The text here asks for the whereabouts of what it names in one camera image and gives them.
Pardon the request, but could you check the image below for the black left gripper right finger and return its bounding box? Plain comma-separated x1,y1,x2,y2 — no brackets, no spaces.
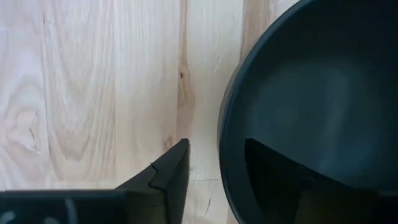
244,138,379,224

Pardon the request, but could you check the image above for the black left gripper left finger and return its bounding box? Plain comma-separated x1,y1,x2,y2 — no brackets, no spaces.
114,138,191,224

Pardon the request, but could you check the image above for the dark ribbed bowl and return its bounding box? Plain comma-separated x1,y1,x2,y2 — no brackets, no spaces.
217,0,398,224

